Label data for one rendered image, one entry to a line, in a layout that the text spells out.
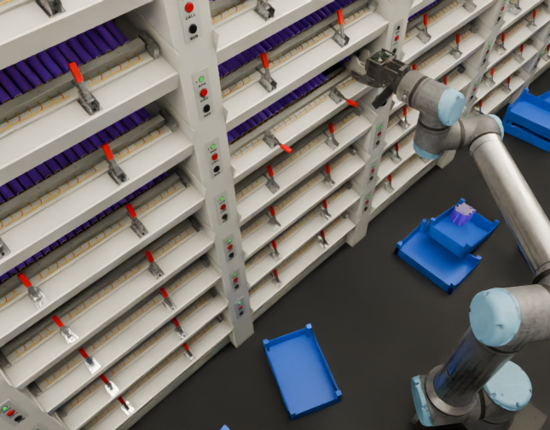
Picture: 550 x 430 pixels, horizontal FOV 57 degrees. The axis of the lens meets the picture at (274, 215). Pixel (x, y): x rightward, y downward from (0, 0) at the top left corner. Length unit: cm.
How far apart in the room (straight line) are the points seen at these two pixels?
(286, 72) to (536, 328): 82
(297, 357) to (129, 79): 136
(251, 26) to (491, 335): 82
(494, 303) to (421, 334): 106
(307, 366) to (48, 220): 126
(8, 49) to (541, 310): 106
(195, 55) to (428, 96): 64
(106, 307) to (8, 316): 26
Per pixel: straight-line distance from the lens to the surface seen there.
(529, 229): 131
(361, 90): 161
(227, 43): 111
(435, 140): 147
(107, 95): 101
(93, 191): 111
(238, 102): 124
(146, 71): 104
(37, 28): 87
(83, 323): 139
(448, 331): 221
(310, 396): 201
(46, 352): 140
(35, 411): 153
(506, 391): 171
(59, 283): 124
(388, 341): 213
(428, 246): 240
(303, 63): 136
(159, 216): 128
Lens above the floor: 191
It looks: 52 degrees down
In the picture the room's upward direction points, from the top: 3 degrees counter-clockwise
